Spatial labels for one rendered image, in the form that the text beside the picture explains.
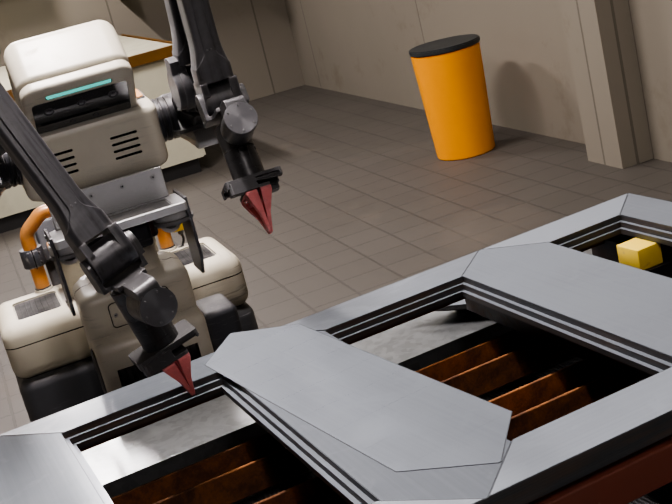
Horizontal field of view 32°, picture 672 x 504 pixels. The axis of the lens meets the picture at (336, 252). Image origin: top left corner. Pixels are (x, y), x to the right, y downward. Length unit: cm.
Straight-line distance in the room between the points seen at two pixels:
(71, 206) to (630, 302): 82
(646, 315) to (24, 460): 91
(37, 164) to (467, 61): 472
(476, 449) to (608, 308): 42
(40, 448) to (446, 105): 476
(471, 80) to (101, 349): 429
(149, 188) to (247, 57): 804
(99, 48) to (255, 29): 810
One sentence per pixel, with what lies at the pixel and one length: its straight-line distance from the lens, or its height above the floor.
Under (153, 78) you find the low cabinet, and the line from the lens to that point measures 763.
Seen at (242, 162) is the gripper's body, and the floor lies 111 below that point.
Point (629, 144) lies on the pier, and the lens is 559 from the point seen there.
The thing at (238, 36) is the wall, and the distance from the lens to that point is 1021.
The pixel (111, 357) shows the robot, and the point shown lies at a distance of 227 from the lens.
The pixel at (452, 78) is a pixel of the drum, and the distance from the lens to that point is 626.
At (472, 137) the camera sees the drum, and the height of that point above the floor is 11.
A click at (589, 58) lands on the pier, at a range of 558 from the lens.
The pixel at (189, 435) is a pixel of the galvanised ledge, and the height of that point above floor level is 68.
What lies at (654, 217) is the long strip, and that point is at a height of 84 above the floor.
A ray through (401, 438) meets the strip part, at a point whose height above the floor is 84.
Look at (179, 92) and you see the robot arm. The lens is 213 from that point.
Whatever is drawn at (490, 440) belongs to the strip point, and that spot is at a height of 84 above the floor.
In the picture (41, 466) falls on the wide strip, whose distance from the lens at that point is 172.
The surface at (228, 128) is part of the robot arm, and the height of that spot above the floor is 118.
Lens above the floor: 150
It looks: 17 degrees down
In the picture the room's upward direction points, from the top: 14 degrees counter-clockwise
